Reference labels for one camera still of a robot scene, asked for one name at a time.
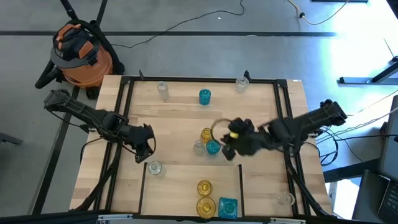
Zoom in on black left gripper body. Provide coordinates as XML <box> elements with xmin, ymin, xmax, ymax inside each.
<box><xmin>126</xmin><ymin>123</ymin><xmax>155</xmax><ymax>156</ymax></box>

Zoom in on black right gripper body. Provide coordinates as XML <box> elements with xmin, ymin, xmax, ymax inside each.
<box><xmin>228</xmin><ymin>117</ymin><xmax>270</xmax><ymax>156</ymax></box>

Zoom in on teal embossed medallion vase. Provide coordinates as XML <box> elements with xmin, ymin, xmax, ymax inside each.
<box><xmin>206</xmin><ymin>139</ymin><xmax>221</xmax><ymax>156</ymax></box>

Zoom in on clear ribbed cylinder vase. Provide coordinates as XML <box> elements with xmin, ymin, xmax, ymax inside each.
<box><xmin>147</xmin><ymin>160</ymin><xmax>167</xmax><ymax>179</ymax></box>

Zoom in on tall slim yellow vase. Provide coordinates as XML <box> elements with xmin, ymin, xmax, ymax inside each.
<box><xmin>200</xmin><ymin>127</ymin><xmax>213</xmax><ymax>144</ymax></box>

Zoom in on clear swirl bulb vase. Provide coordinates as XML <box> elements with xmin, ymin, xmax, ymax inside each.
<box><xmin>193</xmin><ymin>139</ymin><xmax>206</xmax><ymax>156</ymax></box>

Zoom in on squat yellow diamond-cut vase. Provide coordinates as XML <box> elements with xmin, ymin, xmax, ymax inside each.
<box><xmin>197</xmin><ymin>179</ymin><xmax>214</xmax><ymax>197</ymax></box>

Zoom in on small teal glass vase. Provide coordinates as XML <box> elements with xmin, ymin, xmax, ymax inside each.
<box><xmin>198</xmin><ymin>88</ymin><xmax>212</xmax><ymax>106</ymax></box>

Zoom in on tall clear diamond-cut vase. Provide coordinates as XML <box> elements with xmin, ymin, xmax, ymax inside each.
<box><xmin>157</xmin><ymin>81</ymin><xmax>171</xmax><ymax>101</ymax></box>

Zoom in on square teal glass vase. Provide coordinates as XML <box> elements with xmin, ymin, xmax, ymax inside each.
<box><xmin>217</xmin><ymin>197</ymin><xmax>239</xmax><ymax>220</ymax></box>

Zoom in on wide round yellow vase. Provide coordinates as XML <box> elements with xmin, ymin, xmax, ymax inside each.
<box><xmin>195</xmin><ymin>196</ymin><xmax>218</xmax><ymax>219</ymax></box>

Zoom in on small clear glass vase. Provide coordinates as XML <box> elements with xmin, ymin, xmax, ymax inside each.
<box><xmin>277</xmin><ymin>192</ymin><xmax>295</xmax><ymax>207</ymax></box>

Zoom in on clear round glass vase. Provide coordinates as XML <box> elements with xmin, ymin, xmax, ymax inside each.
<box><xmin>234</xmin><ymin>76</ymin><xmax>250</xmax><ymax>94</ymax></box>

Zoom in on black desk foot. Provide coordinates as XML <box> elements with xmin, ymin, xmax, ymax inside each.
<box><xmin>338</xmin><ymin>55</ymin><xmax>398</xmax><ymax>85</ymax></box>

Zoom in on dark side desk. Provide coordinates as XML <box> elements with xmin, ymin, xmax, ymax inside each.
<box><xmin>322</xmin><ymin>157</ymin><xmax>398</xmax><ymax>224</ymax></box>

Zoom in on dark grey stand foot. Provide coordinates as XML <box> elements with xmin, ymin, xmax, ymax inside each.
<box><xmin>0</xmin><ymin>132</ymin><xmax>23</xmax><ymax>146</ymax></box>

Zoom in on grey laptop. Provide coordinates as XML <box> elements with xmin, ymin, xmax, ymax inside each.
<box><xmin>376</xmin><ymin>95</ymin><xmax>398</xmax><ymax>224</ymax></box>

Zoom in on black vacuum wand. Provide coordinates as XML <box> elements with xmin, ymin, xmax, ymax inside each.
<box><xmin>59</xmin><ymin>0</ymin><xmax>79</xmax><ymax>21</ymax></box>

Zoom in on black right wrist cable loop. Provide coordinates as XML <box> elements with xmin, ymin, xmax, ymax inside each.
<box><xmin>210</xmin><ymin>118</ymin><xmax>233</xmax><ymax>141</ymax></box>

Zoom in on silver frame bracket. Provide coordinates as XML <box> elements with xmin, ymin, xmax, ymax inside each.
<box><xmin>269</xmin><ymin>217</ymin><xmax>306</xmax><ymax>224</ymax></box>
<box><xmin>97</xmin><ymin>213</ymin><xmax>134</xmax><ymax>222</ymax></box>

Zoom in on black aluminium table frame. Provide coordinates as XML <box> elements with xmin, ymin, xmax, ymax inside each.
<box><xmin>70</xmin><ymin>70</ymin><xmax>335</xmax><ymax>218</ymax></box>

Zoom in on black frame crossbar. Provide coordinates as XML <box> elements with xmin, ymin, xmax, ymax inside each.
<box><xmin>0</xmin><ymin>210</ymin><xmax>398</xmax><ymax>224</ymax></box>

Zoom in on black looped cable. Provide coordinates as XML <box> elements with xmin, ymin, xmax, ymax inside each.
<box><xmin>310</xmin><ymin>124</ymin><xmax>363</xmax><ymax>166</ymax></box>

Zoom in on black straight cable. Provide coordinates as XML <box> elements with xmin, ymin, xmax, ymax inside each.
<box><xmin>338</xmin><ymin>133</ymin><xmax>398</xmax><ymax>139</ymax></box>

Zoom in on black floor cable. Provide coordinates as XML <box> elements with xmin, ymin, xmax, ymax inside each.
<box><xmin>111</xmin><ymin>0</ymin><xmax>246</xmax><ymax>50</ymax></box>

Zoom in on white cable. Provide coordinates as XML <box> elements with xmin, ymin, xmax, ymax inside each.
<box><xmin>348</xmin><ymin>89</ymin><xmax>398</xmax><ymax>131</ymax></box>

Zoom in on tan floor cable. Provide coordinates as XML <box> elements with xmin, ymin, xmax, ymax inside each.
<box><xmin>286</xmin><ymin>0</ymin><xmax>351</xmax><ymax>26</ymax></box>

